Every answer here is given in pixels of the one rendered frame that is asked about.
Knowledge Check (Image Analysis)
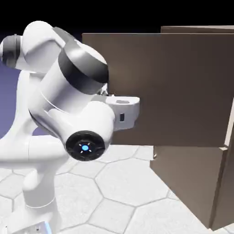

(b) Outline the large brown cabinet door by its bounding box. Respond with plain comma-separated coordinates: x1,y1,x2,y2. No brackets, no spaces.
82,32,234,148

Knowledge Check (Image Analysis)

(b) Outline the small brown cabinet door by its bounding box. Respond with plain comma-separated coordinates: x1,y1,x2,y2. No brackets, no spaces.
149,145,228,229

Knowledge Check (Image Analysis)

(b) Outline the brown wooden cabinet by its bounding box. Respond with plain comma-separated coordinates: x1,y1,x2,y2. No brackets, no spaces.
149,25,234,231

